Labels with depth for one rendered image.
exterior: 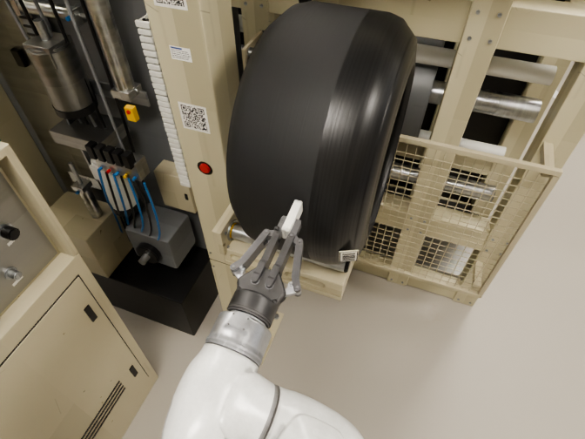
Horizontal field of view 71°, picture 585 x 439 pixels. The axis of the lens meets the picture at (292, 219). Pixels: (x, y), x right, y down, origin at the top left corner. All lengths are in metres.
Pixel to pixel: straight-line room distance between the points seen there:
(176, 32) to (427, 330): 1.67
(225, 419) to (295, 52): 0.60
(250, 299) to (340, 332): 1.40
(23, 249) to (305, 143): 0.76
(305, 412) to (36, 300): 0.80
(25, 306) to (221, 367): 0.72
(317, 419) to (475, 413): 1.44
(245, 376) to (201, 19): 0.66
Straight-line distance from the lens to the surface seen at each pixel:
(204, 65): 0.95
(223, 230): 1.13
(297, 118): 0.74
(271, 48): 0.82
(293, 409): 0.63
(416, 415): 1.94
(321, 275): 1.13
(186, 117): 1.06
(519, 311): 2.34
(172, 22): 0.94
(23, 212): 1.17
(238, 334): 0.62
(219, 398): 0.60
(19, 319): 1.22
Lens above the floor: 1.80
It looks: 48 degrees down
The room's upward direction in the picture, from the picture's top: straight up
